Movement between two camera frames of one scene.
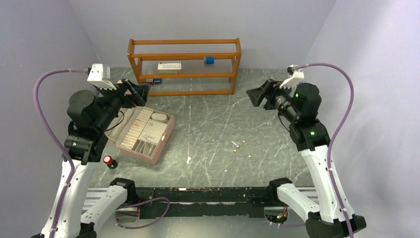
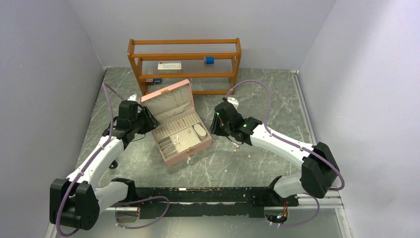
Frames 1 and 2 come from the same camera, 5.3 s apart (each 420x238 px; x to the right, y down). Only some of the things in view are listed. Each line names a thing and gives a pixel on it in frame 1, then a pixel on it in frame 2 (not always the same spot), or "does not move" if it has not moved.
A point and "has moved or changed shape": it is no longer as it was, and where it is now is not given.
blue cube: [210, 60] does not move
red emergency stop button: [111, 163] does not move
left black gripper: [137, 96] -> [151, 123]
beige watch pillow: [160, 117] -> [200, 131]
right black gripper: [272, 88] -> [215, 129]
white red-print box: [169, 67] does not move
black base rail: [202, 202] does not move
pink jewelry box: [141, 132] has moved or changed shape
